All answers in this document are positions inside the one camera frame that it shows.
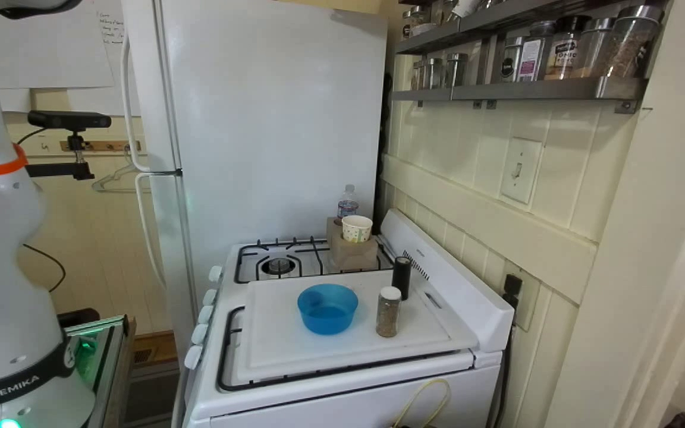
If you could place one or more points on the white cutting board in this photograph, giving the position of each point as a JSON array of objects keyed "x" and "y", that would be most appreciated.
[{"x": 279, "y": 334}]

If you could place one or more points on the glass jar with lid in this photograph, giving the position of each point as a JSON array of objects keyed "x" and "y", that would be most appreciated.
[{"x": 347, "y": 206}]

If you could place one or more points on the white ceramic cup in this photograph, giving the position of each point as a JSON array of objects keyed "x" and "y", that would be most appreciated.
[{"x": 466, "y": 9}]

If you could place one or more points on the steel wall spice rack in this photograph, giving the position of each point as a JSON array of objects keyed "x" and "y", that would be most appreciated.
[{"x": 516, "y": 90}]

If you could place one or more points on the white-capped brown spice bottle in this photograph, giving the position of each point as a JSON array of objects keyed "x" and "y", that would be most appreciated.
[{"x": 388, "y": 317}]

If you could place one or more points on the white patterned paper cup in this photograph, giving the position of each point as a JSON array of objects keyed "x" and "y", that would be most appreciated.
[{"x": 357, "y": 229}]

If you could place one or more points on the black plug in outlet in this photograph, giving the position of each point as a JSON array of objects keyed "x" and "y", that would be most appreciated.
[{"x": 511, "y": 288}]

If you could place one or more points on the brown cardboard box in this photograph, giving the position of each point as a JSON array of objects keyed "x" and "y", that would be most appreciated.
[{"x": 354, "y": 255}]

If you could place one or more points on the glass spice jar steel lid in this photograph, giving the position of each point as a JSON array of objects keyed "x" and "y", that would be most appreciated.
[
  {"x": 489, "y": 62},
  {"x": 642, "y": 43},
  {"x": 439, "y": 72},
  {"x": 458, "y": 71},
  {"x": 611, "y": 48},
  {"x": 510, "y": 62},
  {"x": 420, "y": 76}
]

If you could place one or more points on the white wall board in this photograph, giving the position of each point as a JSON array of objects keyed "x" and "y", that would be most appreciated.
[{"x": 57, "y": 48}]

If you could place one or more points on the black-capped labelled spice jar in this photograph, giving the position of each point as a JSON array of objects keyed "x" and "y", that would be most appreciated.
[{"x": 568, "y": 52}]

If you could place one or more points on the white-labelled spice jar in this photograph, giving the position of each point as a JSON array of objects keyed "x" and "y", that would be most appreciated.
[{"x": 531, "y": 60}]

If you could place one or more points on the black camera on stand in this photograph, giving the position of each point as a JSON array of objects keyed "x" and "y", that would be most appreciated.
[{"x": 69, "y": 120}]

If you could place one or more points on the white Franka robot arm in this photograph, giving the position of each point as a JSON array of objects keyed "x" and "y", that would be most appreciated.
[{"x": 1, "y": 278}]

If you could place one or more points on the cream light switch plate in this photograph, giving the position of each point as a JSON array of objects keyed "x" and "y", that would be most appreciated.
[{"x": 522, "y": 169}]

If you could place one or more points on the blue plastic bowl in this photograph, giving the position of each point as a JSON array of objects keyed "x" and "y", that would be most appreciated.
[{"x": 326, "y": 310}]

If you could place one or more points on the black spice bottle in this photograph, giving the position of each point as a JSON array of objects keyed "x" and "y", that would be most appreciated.
[{"x": 403, "y": 278}]

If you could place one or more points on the white refrigerator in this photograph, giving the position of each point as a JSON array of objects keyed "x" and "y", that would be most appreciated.
[{"x": 279, "y": 120}]

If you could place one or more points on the black stove grate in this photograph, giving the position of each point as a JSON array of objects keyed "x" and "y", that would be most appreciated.
[
  {"x": 279, "y": 248},
  {"x": 221, "y": 357}
]

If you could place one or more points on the white gas stove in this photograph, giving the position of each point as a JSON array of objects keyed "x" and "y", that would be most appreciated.
[{"x": 357, "y": 401}]

